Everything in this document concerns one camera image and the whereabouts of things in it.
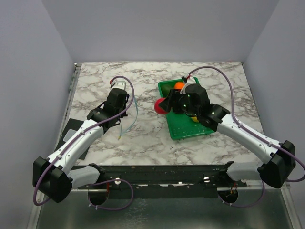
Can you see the black mounting rail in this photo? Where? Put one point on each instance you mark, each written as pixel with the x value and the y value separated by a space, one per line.
pixel 182 181

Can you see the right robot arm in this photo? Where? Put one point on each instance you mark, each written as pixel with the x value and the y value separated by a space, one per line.
pixel 277 160

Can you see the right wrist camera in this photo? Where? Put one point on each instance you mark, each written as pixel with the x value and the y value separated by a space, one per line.
pixel 188 80

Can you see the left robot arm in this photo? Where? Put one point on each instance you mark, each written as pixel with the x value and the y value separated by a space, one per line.
pixel 54 176

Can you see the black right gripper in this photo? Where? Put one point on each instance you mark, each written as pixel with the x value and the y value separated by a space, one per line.
pixel 175 95

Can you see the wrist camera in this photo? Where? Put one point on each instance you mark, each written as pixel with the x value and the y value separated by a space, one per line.
pixel 119 85
pixel 188 80

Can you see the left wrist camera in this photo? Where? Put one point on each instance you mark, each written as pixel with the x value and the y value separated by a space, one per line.
pixel 119 85

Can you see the yellow lemon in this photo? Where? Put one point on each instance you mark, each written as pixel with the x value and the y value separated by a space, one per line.
pixel 194 118

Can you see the clear zip top bag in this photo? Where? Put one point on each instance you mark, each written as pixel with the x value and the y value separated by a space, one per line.
pixel 129 121

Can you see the green avocado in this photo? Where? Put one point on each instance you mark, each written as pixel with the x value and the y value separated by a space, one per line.
pixel 166 89

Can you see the orange fruit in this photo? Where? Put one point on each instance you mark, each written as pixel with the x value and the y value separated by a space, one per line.
pixel 179 85

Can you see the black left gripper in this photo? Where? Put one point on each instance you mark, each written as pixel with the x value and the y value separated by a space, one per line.
pixel 124 114

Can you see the metal table edge rail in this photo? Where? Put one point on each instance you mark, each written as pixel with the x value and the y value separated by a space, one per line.
pixel 71 93

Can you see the green plastic tray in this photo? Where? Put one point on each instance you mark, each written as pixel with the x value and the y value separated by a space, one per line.
pixel 180 125

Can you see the red apple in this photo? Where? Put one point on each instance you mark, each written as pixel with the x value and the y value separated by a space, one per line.
pixel 157 107

